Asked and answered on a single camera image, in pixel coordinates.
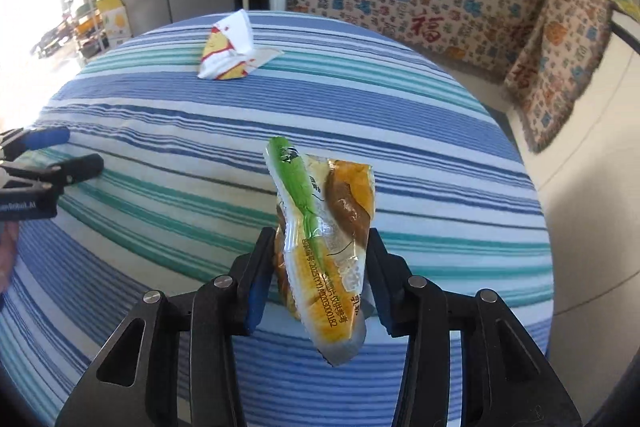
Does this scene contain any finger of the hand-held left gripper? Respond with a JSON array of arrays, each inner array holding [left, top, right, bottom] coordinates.
[[0, 126, 71, 160], [0, 153, 105, 195]]

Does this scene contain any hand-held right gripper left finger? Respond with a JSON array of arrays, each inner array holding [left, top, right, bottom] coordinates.
[[55, 227, 277, 427]]

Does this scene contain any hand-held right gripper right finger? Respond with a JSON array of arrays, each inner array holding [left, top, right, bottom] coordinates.
[[367, 227, 583, 427]]

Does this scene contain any green yellow bread packet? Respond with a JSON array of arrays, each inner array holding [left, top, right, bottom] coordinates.
[[264, 136, 376, 367]]

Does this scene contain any white yellow cartoon wrapper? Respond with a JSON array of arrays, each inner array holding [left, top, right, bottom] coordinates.
[[197, 9, 285, 82]]

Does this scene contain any person's left hand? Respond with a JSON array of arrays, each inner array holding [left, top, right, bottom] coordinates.
[[0, 222, 21, 295]]

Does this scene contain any round striped table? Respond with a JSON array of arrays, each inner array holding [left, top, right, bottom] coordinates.
[[0, 9, 553, 427]]

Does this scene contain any storage rack with basins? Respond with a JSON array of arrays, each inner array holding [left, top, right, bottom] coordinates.
[[65, 0, 108, 58]]

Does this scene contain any yellow cardboard box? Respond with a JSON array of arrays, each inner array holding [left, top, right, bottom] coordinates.
[[95, 0, 132, 50]]

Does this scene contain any small printed blanket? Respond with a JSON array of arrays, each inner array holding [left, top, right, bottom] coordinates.
[[502, 0, 613, 155]]

